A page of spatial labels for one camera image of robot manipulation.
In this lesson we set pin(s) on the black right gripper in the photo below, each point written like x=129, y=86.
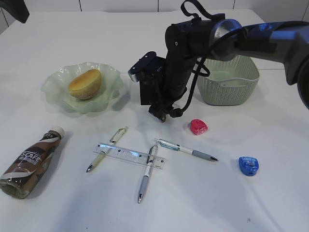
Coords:
x=185, y=42

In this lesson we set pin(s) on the sugared bread bun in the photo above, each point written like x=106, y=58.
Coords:
x=86, y=85

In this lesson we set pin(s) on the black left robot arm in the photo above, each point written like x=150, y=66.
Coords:
x=16, y=8

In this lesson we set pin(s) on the black blue right robot arm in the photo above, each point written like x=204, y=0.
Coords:
x=283, y=42

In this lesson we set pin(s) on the black mesh pen holder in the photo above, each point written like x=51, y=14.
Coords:
x=151, y=75

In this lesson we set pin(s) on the clear grey right pen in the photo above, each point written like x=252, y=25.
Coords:
x=177, y=147

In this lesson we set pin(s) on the pink pencil sharpener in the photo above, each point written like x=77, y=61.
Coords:
x=198, y=127

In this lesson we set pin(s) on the white grey middle pen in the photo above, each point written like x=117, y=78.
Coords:
x=148, y=172

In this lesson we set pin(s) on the beige grip pen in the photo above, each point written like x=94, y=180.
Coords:
x=115, y=138

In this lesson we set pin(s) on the green plastic woven basket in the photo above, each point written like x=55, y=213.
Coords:
x=230, y=82

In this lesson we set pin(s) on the blue pencil sharpener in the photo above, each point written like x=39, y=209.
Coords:
x=248, y=165

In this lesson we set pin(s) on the green glass ruffled plate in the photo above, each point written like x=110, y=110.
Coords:
x=56, y=87

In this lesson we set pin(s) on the transparent plastic ruler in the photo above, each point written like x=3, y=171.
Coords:
x=130, y=156

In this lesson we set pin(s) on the brown Nescafe coffee bottle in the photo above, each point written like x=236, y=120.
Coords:
x=19, y=180

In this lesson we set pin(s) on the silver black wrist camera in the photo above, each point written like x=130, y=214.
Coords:
x=135, y=71

